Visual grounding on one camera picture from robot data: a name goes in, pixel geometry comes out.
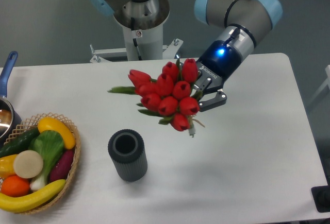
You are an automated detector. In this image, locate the orange fruit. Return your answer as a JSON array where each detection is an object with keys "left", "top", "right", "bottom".
[{"left": 1, "top": 175, "right": 30, "bottom": 197}]

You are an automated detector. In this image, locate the purple sweet potato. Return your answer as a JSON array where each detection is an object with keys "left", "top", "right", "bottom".
[{"left": 49, "top": 150, "right": 74, "bottom": 182}]

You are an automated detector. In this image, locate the woven wicker basket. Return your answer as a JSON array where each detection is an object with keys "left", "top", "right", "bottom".
[{"left": 5, "top": 113, "right": 81, "bottom": 214}]

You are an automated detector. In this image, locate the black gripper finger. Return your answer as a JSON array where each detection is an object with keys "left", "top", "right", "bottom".
[{"left": 199, "top": 90, "right": 227, "bottom": 112}]

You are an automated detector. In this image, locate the white frame at right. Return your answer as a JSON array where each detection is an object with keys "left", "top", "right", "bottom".
[{"left": 307, "top": 65, "right": 329, "bottom": 109}]

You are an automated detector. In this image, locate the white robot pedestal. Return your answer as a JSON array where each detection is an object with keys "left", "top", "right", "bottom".
[{"left": 90, "top": 0, "right": 184, "bottom": 63}]

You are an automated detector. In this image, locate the beige round disc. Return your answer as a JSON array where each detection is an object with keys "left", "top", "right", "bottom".
[{"left": 13, "top": 150, "right": 43, "bottom": 179}]

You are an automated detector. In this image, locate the yellow bell pepper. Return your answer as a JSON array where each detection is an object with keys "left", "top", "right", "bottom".
[{"left": 0, "top": 154, "right": 18, "bottom": 179}]

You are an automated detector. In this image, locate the green cucumber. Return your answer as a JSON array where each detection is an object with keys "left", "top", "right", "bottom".
[{"left": 1, "top": 127, "right": 40, "bottom": 158}]

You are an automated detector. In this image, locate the black device at table edge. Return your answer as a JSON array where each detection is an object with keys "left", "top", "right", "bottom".
[{"left": 311, "top": 185, "right": 329, "bottom": 213}]

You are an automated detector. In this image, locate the yellow banana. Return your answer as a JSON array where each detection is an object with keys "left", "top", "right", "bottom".
[{"left": 1, "top": 179, "right": 66, "bottom": 213}]

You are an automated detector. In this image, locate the green bok choy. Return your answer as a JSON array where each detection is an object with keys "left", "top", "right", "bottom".
[{"left": 28, "top": 130, "right": 64, "bottom": 192}]

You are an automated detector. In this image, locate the red tulip bouquet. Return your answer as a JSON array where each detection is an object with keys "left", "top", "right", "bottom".
[{"left": 108, "top": 58, "right": 203, "bottom": 137}]

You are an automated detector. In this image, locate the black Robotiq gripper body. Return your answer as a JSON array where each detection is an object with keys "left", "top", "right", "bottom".
[{"left": 195, "top": 40, "right": 242, "bottom": 93}]

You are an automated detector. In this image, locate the blue handled saucepan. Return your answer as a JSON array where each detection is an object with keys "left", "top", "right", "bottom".
[{"left": 1, "top": 51, "right": 21, "bottom": 147}]

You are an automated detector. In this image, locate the dark grey ribbed vase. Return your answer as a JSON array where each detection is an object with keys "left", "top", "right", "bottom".
[{"left": 108, "top": 129, "right": 148, "bottom": 182}]

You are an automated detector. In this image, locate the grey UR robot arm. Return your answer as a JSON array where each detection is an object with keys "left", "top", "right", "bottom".
[{"left": 90, "top": 0, "right": 283, "bottom": 111}]

